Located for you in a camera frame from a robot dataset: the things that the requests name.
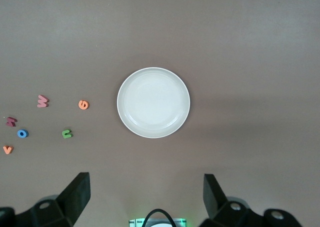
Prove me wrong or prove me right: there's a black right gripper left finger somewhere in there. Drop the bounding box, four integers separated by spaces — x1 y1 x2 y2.
0 171 91 227

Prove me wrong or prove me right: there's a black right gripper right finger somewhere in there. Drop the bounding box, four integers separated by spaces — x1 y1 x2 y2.
199 173 305 227

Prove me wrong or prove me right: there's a pink letter W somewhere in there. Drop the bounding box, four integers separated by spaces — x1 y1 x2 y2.
36 94 50 109

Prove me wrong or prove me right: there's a dark red foam letter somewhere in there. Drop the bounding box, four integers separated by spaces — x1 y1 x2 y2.
5 116 18 128

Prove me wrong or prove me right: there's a light brown plate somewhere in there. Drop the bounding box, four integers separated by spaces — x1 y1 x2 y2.
116 66 191 139

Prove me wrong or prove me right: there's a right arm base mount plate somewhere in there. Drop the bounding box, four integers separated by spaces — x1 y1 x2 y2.
128 216 188 227

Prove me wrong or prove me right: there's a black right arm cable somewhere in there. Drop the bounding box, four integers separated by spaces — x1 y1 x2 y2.
143 208 179 227

